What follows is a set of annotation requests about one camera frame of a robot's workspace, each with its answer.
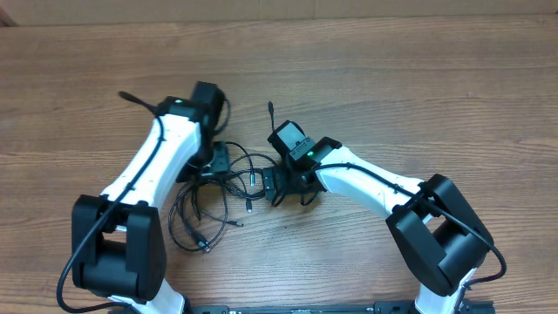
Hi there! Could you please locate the black USB cable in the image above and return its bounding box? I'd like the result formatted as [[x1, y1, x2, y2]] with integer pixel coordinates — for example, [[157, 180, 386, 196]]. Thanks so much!
[[167, 100, 280, 254]]

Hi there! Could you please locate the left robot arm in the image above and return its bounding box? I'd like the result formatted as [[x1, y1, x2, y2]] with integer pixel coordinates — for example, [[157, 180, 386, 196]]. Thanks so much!
[[57, 81, 228, 313]]

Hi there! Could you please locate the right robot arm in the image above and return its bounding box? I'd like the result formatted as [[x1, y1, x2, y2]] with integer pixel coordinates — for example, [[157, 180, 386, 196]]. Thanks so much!
[[264, 120, 493, 313]]

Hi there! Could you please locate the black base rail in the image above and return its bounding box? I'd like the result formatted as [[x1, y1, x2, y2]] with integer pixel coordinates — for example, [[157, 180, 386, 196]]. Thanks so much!
[[182, 299, 496, 314]]

